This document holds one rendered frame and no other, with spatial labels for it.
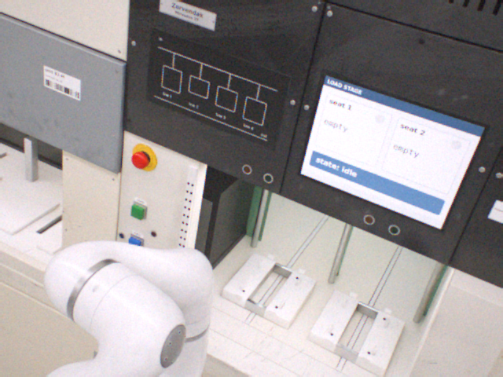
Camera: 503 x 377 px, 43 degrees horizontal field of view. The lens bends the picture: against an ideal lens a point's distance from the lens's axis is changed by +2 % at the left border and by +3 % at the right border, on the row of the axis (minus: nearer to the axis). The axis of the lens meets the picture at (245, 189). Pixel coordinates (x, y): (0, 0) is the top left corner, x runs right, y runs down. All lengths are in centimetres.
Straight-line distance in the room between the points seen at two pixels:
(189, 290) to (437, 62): 54
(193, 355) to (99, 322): 29
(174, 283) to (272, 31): 50
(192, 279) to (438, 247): 49
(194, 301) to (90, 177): 66
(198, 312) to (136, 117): 54
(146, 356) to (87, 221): 86
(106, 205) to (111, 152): 16
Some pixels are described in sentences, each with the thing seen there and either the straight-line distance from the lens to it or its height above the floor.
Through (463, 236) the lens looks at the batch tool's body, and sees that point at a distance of 120.
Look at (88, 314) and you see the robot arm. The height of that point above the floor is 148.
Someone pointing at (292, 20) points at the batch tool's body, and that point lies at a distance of 115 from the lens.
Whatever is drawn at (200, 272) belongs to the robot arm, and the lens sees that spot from 97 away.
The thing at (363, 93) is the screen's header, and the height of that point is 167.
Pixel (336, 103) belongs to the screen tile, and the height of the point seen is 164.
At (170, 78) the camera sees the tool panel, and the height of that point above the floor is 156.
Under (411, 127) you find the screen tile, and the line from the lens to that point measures 113.
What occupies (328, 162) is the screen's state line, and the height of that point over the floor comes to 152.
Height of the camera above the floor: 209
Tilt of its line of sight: 33 degrees down
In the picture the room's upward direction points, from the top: 11 degrees clockwise
